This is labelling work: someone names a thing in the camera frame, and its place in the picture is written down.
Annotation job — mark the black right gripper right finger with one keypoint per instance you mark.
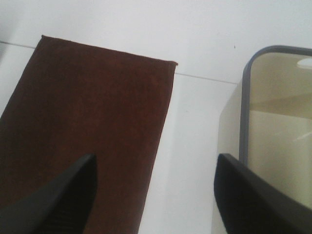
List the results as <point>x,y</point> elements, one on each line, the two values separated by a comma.
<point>249,205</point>

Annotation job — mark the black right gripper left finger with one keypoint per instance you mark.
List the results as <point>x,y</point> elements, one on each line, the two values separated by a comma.
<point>62,206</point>

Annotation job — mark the brown towel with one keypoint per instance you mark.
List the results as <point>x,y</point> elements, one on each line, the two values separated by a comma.
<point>74,99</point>

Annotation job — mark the beige bin with grey rim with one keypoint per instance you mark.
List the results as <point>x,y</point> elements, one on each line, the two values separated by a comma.
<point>267,123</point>

